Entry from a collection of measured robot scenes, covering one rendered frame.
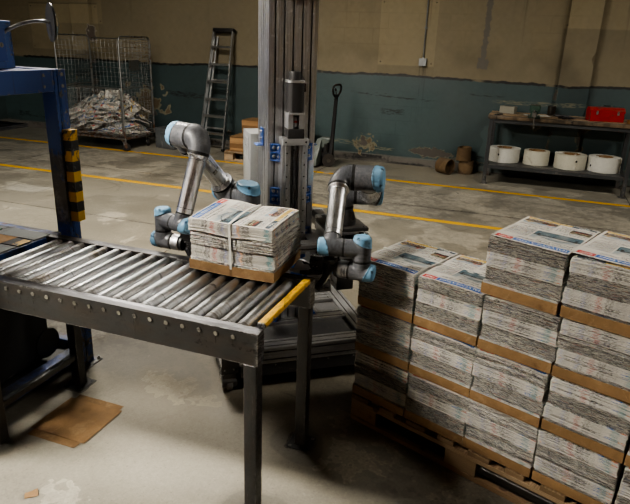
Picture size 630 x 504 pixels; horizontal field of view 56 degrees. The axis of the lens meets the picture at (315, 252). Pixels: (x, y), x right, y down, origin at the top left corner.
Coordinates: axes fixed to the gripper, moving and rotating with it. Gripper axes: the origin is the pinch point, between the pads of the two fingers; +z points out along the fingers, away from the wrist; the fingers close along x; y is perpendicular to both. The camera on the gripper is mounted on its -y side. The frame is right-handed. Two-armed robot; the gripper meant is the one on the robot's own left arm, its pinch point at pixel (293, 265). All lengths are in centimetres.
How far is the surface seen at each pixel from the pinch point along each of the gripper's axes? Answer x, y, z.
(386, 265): -10.7, 2.4, -37.9
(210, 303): 46.5, -0.3, 14.3
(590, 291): 18, 16, -113
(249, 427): 64, -36, -9
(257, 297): 34.4, -0.6, 1.1
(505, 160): -610, -58, -67
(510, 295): 9, 6, -89
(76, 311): 63, -5, 61
